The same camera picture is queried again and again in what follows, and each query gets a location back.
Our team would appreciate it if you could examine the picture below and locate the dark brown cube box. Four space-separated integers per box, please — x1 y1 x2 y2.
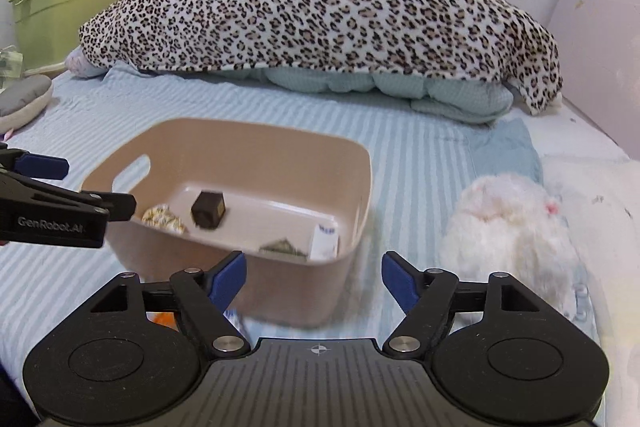
191 190 227 229

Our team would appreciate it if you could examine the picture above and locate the floral patterned cloth ball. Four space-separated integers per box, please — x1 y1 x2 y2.
141 203 191 236

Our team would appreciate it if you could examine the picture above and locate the teal quilt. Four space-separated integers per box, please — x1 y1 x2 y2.
102 62 515 126

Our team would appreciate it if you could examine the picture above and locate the light blue cloth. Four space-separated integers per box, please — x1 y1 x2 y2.
470 117 544 188

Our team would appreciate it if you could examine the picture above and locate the small white box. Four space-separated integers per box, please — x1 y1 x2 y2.
310 222 340 261

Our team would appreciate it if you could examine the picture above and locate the leopard print blanket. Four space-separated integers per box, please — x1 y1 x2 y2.
78 0 565 117

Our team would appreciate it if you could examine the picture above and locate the white fluffy plush toy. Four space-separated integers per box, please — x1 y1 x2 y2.
442 172 582 324

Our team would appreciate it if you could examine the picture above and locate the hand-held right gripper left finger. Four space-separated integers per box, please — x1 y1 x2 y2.
87 251 251 359

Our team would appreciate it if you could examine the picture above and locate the clear plastic container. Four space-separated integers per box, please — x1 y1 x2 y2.
0 46 25 80

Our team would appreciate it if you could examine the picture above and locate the pale pink pillow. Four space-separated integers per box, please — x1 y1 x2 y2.
65 46 109 80

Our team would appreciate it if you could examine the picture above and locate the white bedding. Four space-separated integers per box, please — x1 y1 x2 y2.
537 152 640 360

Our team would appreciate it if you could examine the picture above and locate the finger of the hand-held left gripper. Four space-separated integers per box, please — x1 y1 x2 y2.
0 148 70 181
0 171 137 223

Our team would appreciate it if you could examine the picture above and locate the beige plastic basket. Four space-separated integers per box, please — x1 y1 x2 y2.
80 117 374 329

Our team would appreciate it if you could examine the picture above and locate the blue striped bed sheet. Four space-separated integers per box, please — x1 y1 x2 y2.
0 66 601 408

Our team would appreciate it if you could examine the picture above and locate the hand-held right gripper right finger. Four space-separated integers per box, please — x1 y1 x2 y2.
381 251 547 359

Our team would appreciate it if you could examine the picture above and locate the green plastic storage box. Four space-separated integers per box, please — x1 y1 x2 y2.
8 0 145 73

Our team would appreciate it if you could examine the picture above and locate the grey round cushion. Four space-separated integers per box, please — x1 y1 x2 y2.
0 74 55 130

